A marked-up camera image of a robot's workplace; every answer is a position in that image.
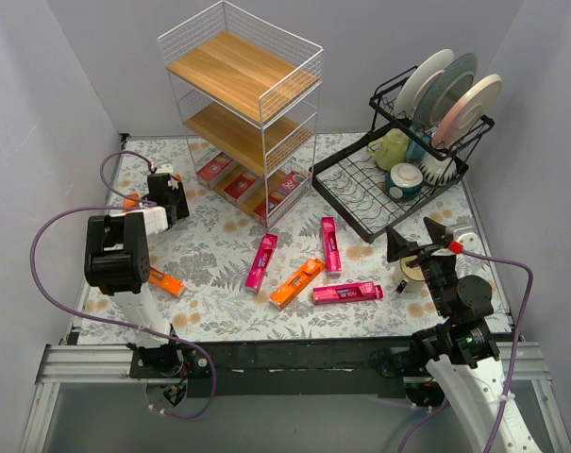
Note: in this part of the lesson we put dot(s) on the pink and cream plate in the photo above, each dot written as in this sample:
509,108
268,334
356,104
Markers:
468,109

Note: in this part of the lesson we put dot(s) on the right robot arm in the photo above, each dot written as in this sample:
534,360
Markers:
461,353

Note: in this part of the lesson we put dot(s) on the white plate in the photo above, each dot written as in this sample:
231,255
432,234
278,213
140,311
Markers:
419,82

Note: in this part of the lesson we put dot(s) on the teal spotted bowl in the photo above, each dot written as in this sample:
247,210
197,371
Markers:
403,182

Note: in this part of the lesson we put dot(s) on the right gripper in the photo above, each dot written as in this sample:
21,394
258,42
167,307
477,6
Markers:
422,256

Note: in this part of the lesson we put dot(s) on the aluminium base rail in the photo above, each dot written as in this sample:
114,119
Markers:
380,366

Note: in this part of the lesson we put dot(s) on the yellow-green mug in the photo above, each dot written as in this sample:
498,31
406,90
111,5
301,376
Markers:
390,149

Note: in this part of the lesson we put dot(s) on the pink toothpaste box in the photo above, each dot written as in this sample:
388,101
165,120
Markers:
331,248
268,245
346,293

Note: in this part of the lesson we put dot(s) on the white ribbed bowl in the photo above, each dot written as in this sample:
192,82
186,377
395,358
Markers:
437,172

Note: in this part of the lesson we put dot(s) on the black dish rack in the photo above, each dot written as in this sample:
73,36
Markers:
352,183

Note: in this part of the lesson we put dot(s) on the light blue cup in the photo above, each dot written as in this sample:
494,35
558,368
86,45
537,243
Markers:
415,151

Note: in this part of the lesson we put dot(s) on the cream mug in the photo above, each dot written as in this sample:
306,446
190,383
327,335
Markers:
408,279

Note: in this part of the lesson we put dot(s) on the grey speckled plate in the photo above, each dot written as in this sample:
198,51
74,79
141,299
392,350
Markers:
449,86

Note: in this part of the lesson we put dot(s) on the red 3D toothpaste box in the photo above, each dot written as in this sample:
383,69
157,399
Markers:
286,186
215,170

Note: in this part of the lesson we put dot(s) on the white wire wooden shelf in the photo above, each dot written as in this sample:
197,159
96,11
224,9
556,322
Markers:
249,88

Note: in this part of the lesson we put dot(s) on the orange toothpaste box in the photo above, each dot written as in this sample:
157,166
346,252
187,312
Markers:
132,200
166,282
296,283

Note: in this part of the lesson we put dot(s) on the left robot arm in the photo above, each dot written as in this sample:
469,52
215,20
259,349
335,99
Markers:
117,263

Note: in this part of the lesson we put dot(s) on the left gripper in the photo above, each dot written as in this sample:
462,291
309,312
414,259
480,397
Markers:
169,197

